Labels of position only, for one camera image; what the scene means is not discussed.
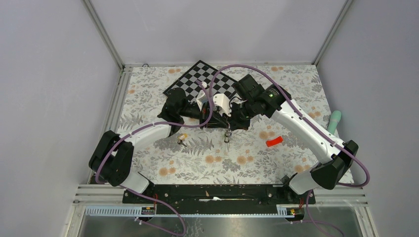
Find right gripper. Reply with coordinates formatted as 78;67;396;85
222;98;256;131

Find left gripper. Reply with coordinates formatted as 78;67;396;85
178;101;229;130

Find grey metal key holder plate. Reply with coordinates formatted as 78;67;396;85
223;129;232;152

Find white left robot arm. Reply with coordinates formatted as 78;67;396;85
88;88;231;203

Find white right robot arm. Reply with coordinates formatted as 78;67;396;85
231;75;359;203

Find floral table mat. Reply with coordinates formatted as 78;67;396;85
117;65;331;184

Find black and silver chessboard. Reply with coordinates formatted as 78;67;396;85
163;60;240;107

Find red key tag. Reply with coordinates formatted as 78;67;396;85
265;136;283;147

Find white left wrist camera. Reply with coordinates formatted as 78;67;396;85
196;81;208;111

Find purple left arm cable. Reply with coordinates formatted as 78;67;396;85
95;80;215;237

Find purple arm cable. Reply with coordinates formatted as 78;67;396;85
95;80;215;237
209;64;371;237

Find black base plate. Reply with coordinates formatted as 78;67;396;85
122;184;316;215

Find mint green handle tool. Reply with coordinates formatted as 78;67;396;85
327;110;342;134

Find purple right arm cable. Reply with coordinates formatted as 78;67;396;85
209;64;371;237

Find aluminium frame rails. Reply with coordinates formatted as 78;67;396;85
82;0;378;237

